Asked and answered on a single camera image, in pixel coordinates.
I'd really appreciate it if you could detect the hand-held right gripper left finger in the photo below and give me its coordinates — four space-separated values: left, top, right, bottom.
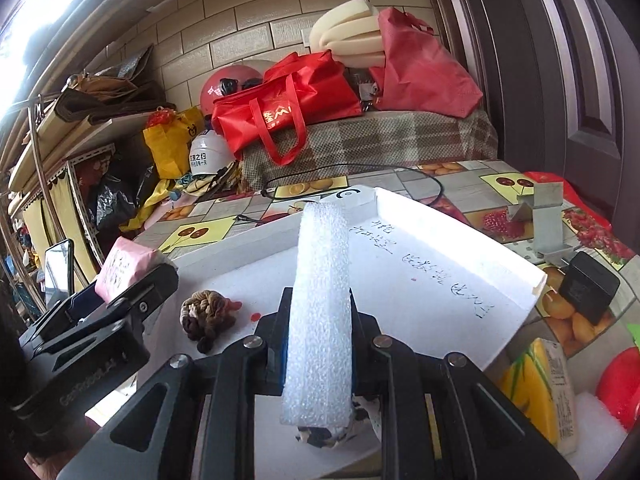
56 287 298 480

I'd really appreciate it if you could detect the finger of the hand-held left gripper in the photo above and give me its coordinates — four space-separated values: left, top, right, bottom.
105 261 180 321
20 281 108 346

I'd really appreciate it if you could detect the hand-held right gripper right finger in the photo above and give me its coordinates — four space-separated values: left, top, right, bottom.
349 289 582 480

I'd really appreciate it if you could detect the pink packet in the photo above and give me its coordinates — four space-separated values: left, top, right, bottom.
95 237 157 302

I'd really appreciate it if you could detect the white foam strip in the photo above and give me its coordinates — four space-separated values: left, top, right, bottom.
280 202 357 428

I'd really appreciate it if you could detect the white foam tray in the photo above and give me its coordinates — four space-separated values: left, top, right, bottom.
135 187 548 480

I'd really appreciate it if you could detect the black smartphone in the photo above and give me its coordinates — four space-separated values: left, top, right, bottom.
44 239 76 306

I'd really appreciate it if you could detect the yellow curtain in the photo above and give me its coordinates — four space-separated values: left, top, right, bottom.
20 175 96 281

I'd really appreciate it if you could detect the black plastic bag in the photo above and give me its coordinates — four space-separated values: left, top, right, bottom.
90 170 151 231

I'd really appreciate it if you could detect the yellow plastic bag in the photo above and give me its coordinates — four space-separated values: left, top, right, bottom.
143 106 206 180

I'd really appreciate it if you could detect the metal shelf rack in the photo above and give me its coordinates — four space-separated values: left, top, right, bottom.
0 72 166 311

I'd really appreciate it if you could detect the white helmet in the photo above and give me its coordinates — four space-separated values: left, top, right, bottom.
189 129 236 177

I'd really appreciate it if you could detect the yellow printed packet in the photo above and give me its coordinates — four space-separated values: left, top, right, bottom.
497 337 581 456

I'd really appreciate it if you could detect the brown folded bag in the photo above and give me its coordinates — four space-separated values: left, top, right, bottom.
55 45 163 121

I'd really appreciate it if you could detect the pink helmet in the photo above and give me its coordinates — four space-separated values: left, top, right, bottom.
199 59 276 116

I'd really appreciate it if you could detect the fruit printed tablecloth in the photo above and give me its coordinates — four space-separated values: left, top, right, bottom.
132 160 640 461

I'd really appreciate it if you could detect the plaid cloth cover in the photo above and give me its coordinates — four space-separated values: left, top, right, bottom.
240 107 499 191

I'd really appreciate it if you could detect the black power adapter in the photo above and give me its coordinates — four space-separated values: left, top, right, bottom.
557 251 621 326

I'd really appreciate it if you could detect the red tote bag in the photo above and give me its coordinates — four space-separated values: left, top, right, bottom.
211 50 363 167

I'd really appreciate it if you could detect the red nonwoven bag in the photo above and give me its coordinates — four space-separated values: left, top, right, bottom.
369 6 485 120

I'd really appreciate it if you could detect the cream foam pad bundle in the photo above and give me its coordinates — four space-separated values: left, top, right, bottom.
308 0 388 68

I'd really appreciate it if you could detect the brown door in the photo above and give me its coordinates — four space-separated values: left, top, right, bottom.
435 0 640 221

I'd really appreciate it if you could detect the brown knotted rope toy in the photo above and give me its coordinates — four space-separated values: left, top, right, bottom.
179 289 242 353

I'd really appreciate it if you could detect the black cable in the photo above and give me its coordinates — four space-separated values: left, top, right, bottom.
235 164 444 226

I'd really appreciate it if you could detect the metal bracket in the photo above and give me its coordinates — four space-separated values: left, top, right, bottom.
507 181 576 263

